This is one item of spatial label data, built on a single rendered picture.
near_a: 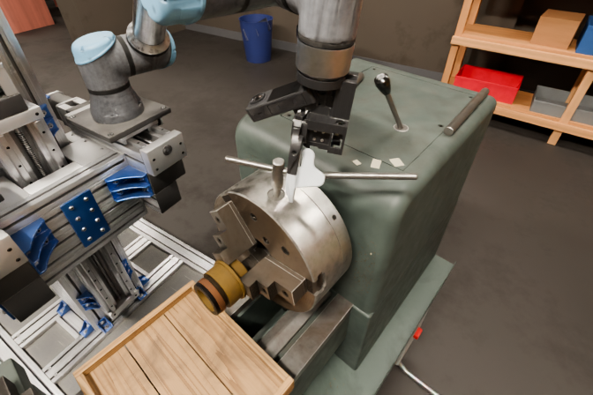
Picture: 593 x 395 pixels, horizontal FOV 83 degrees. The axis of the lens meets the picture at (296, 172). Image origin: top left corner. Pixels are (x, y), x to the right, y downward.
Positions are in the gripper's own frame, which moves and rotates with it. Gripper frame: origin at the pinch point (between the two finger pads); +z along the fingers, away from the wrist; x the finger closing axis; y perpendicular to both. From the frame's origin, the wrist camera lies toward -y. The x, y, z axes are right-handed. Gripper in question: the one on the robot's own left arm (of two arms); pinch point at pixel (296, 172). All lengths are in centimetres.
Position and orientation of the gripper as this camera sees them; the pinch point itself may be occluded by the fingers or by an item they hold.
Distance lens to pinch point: 59.8
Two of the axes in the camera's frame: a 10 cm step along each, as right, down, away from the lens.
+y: 9.7, 2.0, -1.1
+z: -0.8, 7.4, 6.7
